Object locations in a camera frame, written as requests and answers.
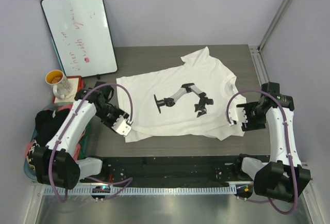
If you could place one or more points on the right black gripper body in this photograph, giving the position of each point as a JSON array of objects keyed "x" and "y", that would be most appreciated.
[{"x": 250, "y": 117}]

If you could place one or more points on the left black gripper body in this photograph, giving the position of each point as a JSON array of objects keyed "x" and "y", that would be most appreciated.
[{"x": 111, "y": 120}]

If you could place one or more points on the white robot-print t-shirt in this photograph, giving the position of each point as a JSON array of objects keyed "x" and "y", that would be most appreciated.
[{"x": 190, "y": 99}]

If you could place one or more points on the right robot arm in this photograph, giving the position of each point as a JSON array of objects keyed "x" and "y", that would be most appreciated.
[{"x": 283, "y": 192}]

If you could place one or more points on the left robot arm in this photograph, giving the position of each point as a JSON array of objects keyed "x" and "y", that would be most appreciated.
[{"x": 55, "y": 163}]

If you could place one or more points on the pink t-shirt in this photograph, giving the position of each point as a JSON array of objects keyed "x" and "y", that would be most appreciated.
[{"x": 64, "y": 109}]

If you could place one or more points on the yellow-lined floral mug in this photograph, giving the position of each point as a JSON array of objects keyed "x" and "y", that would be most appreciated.
[{"x": 59, "y": 83}]

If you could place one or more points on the black floral-print t-shirt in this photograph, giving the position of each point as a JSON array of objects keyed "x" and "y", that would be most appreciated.
[{"x": 43, "y": 120}]

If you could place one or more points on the white dry-erase board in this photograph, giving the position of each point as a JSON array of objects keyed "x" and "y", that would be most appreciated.
[{"x": 81, "y": 36}]

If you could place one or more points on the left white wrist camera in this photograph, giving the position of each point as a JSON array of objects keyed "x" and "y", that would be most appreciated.
[{"x": 121, "y": 126}]

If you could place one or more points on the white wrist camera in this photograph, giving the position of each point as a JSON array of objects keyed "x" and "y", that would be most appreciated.
[
  {"x": 121, "y": 126},
  {"x": 236, "y": 115}
]

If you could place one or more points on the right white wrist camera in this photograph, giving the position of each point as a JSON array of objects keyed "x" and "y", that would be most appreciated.
[{"x": 236, "y": 115}]

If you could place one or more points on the right aluminium frame rail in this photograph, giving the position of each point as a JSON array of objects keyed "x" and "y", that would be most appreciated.
[{"x": 263, "y": 64}]

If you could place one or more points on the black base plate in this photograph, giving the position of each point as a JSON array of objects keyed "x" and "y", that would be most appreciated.
[{"x": 171, "y": 171}]

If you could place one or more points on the slotted cable duct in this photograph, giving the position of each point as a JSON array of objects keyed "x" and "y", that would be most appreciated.
[{"x": 99, "y": 190}]

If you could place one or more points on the right corner aluminium post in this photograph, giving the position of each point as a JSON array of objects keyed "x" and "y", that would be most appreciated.
[{"x": 274, "y": 23}]

